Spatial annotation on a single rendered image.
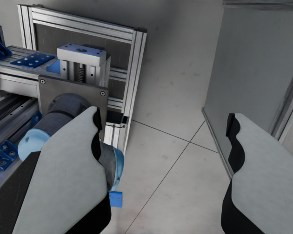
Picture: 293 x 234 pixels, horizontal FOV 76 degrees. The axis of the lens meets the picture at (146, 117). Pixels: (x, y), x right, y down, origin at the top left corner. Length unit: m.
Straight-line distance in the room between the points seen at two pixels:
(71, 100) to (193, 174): 1.98
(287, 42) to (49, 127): 0.82
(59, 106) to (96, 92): 0.12
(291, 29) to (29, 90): 0.96
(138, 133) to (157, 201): 1.15
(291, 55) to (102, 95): 0.65
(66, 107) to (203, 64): 1.29
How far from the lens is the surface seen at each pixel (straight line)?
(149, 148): 2.09
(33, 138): 0.51
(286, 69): 0.84
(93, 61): 0.64
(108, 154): 0.52
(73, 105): 0.61
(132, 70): 1.43
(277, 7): 0.97
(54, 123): 0.55
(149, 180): 2.45
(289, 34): 0.87
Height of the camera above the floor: 1.59
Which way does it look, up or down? 59 degrees down
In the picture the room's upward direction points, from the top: 174 degrees counter-clockwise
